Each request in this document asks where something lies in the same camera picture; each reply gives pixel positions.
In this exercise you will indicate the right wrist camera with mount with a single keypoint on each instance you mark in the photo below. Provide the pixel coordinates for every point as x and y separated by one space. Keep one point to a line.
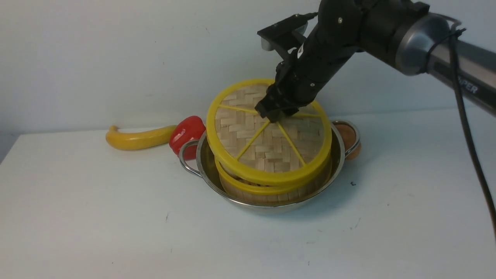
286 35

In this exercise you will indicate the yellow-rimmed woven steamer lid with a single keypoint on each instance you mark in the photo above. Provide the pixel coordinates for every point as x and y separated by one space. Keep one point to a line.
291 151

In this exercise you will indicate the yellow-rimmed bamboo steamer basket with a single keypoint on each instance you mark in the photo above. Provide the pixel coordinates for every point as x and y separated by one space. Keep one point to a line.
263 194

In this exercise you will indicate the yellow toy banana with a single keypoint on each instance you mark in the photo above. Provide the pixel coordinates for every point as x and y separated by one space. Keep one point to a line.
139 140

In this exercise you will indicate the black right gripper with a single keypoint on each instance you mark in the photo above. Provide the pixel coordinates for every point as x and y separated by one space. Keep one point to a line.
308 73

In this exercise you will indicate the red toy bell pepper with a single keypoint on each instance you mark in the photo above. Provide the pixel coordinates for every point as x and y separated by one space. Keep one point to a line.
190 129

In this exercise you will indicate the brown toy bread roll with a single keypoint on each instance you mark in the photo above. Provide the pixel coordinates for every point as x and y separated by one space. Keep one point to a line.
349 136

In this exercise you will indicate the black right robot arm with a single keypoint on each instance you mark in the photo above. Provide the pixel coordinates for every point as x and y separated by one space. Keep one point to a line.
401 33

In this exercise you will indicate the stainless steel pot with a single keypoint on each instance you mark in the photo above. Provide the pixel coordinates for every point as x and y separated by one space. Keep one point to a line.
210 173

